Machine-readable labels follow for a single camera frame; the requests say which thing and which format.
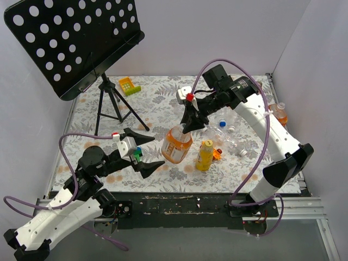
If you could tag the yellow juice bottle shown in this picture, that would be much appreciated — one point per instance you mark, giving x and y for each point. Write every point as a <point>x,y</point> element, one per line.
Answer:
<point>205,155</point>

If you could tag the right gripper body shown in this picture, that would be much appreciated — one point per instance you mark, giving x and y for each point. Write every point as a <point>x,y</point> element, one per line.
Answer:
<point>198,112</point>

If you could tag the clear bottle white cap lower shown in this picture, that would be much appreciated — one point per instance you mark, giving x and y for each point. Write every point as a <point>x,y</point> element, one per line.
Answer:
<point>226,142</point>

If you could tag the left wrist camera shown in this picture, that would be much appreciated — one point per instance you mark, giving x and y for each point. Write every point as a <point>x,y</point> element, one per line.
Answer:
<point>126,146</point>

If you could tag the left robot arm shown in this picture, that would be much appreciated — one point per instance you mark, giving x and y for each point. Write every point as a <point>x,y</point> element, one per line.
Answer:
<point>82,198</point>

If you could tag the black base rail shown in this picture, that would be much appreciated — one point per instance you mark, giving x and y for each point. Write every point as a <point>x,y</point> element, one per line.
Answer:
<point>182,210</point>

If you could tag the crushed orange label bottle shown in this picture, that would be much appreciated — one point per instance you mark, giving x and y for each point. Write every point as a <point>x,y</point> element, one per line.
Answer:
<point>279,112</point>

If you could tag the clear bottle white cap right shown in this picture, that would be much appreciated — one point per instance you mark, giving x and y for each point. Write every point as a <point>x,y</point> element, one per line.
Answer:
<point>231,128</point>

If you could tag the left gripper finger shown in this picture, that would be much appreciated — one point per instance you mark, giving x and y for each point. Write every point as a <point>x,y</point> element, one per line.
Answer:
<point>134,139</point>
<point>146,169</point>

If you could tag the floral patterned table mat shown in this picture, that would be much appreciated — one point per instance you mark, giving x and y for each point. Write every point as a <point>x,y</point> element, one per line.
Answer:
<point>156,107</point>

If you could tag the clear bottle blue cap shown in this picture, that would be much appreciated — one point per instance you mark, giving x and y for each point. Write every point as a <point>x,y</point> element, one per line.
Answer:
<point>227,118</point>

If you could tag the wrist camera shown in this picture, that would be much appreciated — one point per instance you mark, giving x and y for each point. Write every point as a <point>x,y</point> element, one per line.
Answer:
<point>126,146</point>
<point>184,95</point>

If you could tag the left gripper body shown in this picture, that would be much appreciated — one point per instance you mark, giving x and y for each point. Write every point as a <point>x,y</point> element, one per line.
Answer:
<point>122,162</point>

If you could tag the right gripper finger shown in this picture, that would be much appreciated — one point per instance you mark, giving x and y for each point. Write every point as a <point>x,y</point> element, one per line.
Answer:
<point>202,121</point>
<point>190,116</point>

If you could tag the green blue toy block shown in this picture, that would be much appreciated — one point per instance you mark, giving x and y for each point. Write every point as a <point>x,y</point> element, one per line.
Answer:
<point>137,154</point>

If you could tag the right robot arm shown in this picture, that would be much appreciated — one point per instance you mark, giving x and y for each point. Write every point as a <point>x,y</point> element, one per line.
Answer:
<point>246,98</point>

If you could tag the black perforated music stand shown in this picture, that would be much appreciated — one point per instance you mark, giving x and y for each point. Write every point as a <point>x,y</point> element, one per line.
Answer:
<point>73,43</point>

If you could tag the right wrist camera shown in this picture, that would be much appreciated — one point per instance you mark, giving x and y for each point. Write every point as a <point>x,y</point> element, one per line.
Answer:
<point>184,95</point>

